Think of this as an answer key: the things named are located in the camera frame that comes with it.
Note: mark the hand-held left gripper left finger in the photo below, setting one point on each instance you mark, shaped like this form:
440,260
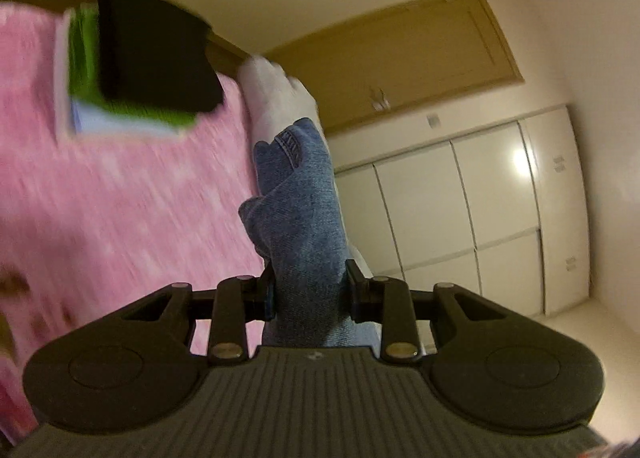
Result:
269,300

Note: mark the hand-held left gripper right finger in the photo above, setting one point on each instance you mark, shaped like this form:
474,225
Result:
352,288

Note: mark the blue denim jeans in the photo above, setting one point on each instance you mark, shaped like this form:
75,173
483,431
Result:
305,218

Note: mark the pink floral bedsheet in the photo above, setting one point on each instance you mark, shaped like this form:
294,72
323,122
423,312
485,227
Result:
125,213

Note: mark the white wardrobe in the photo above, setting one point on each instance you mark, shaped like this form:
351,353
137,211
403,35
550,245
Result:
500,198

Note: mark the pale ribbed quilt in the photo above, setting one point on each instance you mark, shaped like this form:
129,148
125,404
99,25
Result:
272,93

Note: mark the brown wooden door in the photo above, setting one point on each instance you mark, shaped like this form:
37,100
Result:
400,53

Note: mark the folded pale blue clothing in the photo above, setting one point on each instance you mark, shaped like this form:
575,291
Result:
100,121

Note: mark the folded black clothing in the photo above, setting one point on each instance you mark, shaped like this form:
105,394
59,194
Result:
155,53

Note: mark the folded green clothing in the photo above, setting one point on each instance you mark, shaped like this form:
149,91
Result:
82,68

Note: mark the small grey wall switch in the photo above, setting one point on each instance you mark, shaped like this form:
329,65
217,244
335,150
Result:
434,121

